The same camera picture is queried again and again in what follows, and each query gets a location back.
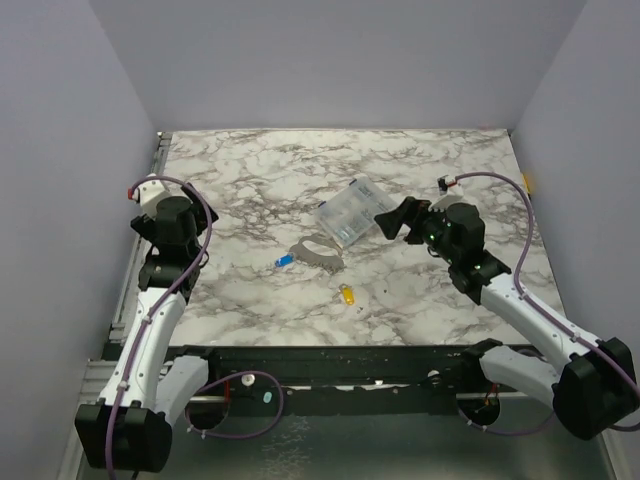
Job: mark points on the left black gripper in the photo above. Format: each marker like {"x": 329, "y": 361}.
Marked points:
{"x": 146, "y": 224}

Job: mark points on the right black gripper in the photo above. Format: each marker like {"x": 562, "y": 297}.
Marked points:
{"x": 413, "y": 220}

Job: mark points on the blue key tag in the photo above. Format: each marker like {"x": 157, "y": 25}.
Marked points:
{"x": 284, "y": 261}

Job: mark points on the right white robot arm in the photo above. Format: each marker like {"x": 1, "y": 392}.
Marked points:
{"x": 589, "y": 384}

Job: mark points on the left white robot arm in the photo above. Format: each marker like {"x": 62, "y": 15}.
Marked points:
{"x": 130, "y": 424}

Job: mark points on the clear plastic screw box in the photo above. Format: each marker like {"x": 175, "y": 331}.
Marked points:
{"x": 351, "y": 213}

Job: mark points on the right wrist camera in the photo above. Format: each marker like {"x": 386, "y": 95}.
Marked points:
{"x": 445, "y": 183}

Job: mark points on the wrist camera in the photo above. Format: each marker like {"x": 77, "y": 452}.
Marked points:
{"x": 445, "y": 183}
{"x": 148, "y": 195}

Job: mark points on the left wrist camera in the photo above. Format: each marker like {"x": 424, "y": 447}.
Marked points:
{"x": 148, "y": 195}

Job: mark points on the yellow wall tag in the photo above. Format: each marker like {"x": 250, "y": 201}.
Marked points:
{"x": 527, "y": 184}

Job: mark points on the aluminium extrusion rail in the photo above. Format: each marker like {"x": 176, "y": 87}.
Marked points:
{"x": 99, "y": 372}

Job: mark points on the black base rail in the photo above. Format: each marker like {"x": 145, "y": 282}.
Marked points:
{"x": 339, "y": 381}

